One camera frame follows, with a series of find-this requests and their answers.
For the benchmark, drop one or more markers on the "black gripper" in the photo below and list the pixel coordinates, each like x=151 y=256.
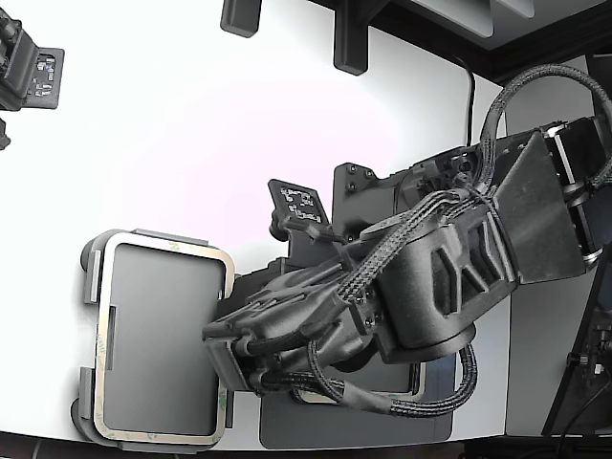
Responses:
x=287 y=315

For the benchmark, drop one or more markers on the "metallic rectangular frame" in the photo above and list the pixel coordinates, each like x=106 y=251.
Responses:
x=167 y=238

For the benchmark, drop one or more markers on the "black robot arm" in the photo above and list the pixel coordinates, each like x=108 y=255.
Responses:
x=430 y=311

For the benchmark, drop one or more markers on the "gray plastic box fixture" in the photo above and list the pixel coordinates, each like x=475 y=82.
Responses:
x=158 y=334

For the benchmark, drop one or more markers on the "black fiducial marker plate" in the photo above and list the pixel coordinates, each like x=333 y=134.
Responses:
x=299 y=201
x=48 y=81

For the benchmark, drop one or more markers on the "dark gray flat mat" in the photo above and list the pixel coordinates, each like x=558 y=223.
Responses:
x=334 y=430

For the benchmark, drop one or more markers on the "black equipment stand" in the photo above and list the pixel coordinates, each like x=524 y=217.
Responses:
x=600 y=334

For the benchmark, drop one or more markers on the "small black clamp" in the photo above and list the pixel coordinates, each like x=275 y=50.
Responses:
x=4 y=136

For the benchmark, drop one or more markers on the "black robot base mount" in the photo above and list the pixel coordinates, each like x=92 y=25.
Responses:
x=349 y=201

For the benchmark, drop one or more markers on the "large black table bracket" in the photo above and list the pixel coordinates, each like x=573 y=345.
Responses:
x=351 y=48

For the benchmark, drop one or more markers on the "small black table bracket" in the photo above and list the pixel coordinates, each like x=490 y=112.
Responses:
x=239 y=19

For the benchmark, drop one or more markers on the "black frame rail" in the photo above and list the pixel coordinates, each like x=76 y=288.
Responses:
x=526 y=52

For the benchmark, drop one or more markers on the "black camera device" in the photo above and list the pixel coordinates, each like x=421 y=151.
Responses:
x=14 y=57

